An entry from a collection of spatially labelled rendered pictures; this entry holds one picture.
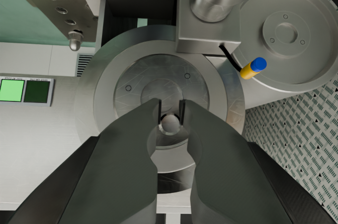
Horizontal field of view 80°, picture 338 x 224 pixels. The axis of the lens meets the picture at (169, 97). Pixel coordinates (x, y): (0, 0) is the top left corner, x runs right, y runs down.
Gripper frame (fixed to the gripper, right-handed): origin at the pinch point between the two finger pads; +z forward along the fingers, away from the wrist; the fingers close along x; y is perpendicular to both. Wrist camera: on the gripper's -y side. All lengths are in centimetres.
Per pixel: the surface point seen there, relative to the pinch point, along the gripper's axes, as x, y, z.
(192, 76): 1.8, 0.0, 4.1
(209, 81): 3.6, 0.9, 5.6
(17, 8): -157, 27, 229
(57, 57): -149, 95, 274
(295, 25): 12.3, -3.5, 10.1
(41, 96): -29.3, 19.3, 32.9
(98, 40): -6.6, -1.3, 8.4
